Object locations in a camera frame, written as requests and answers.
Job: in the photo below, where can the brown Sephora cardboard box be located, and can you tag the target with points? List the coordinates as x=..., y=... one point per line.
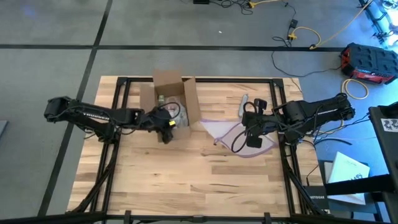
x=168, y=82

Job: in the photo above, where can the black power strip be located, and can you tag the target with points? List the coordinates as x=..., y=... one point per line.
x=201, y=1

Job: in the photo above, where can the white booklet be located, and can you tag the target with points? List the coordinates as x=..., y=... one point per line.
x=346, y=171

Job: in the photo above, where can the white mesh pouch purple trim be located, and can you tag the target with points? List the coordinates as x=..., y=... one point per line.
x=224, y=130

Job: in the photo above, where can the grey utility knife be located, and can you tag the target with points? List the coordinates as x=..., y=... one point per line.
x=243, y=105

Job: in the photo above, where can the black Netgear router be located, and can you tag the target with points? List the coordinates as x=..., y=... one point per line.
x=317, y=197

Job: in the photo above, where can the red black toolbox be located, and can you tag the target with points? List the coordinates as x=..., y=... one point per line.
x=370, y=60

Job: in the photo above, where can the black power adapter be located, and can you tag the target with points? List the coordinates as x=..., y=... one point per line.
x=293, y=23

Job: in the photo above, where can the black equipment stand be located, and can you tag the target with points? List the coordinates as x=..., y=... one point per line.
x=385, y=149

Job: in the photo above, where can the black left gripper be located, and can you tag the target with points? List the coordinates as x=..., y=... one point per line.
x=160, y=121

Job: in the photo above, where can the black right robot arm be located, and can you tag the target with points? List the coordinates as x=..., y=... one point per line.
x=314, y=113

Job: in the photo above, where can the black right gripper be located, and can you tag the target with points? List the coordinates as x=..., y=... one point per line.
x=261, y=124

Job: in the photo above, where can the crumpled clear plastic wrap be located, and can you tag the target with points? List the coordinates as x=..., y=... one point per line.
x=182, y=116

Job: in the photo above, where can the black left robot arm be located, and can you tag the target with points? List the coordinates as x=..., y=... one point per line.
x=93, y=115

